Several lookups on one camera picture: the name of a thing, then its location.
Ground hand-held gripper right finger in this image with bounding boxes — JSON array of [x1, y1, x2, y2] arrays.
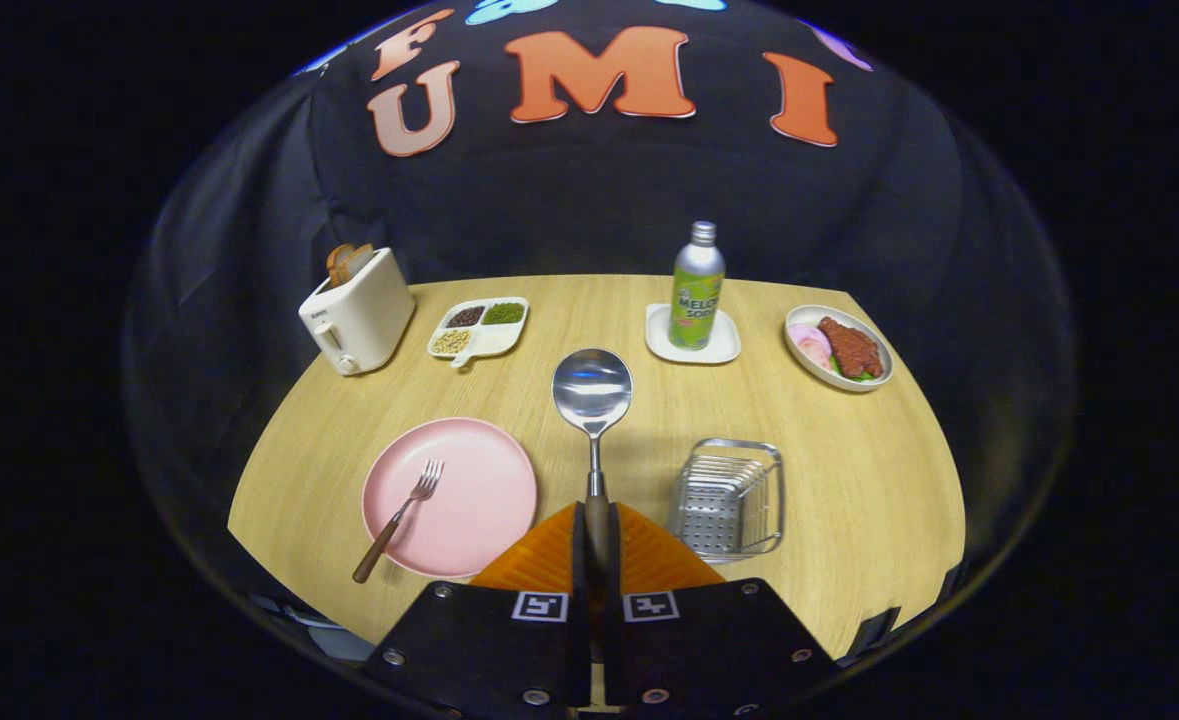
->
[[604, 503, 840, 716]]

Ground green soda bottle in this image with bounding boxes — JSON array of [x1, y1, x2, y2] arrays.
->
[[668, 221, 727, 351]]

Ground pink ham slices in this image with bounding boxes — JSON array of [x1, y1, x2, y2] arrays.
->
[[788, 322, 834, 369]]

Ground metal wire basket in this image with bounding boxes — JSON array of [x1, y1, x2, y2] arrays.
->
[[666, 438, 786, 563]]

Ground white divided dish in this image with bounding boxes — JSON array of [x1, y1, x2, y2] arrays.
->
[[427, 296, 531, 369]]

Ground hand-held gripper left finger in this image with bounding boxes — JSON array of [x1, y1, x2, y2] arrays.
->
[[359, 503, 590, 713]]

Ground brown meat piece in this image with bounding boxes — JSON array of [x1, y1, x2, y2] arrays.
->
[[817, 316, 886, 381]]

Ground white oval food plate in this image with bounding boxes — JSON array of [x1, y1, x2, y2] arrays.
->
[[783, 304, 896, 393]]

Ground pink round plate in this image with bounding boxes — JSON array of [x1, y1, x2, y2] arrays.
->
[[362, 417, 539, 580]]

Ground white square coaster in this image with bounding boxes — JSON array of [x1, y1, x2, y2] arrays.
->
[[645, 303, 742, 365]]

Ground fork with wooden handle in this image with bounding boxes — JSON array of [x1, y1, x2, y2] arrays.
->
[[352, 458, 445, 584]]

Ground spoon with wooden handle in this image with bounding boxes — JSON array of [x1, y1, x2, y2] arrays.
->
[[551, 347, 635, 601]]

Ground white toaster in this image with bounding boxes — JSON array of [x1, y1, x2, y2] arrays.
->
[[298, 247, 417, 377]]

